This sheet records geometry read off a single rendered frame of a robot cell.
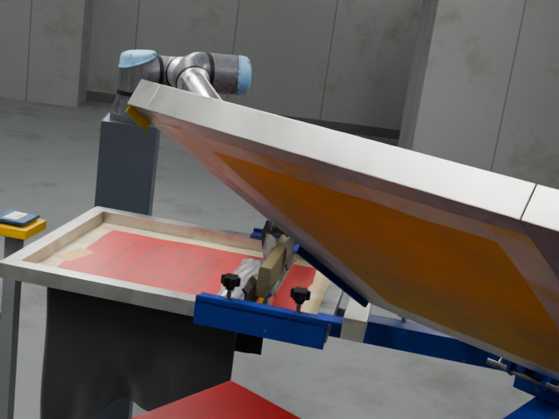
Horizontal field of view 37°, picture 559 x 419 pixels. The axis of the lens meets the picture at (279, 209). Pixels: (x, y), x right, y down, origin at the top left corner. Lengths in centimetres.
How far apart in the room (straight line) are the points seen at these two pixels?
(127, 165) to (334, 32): 801
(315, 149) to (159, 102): 25
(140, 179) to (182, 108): 179
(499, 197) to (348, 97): 1000
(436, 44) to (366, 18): 277
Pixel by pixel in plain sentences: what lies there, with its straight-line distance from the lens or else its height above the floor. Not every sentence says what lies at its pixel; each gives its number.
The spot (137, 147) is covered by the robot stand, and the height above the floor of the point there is 113.
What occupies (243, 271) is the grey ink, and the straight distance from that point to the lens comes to 222.
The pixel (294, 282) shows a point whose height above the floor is 95.
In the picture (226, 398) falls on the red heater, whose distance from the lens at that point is 127.
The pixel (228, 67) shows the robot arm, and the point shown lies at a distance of 244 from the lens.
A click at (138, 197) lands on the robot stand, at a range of 283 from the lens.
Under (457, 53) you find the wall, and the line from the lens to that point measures 811.
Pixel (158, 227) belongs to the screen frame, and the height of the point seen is 97.
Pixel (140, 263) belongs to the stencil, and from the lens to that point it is 222.
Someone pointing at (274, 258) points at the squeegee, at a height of 106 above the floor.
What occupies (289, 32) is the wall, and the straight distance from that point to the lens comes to 1062.
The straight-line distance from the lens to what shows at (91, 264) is 219.
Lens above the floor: 170
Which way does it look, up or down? 15 degrees down
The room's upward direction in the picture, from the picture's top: 8 degrees clockwise
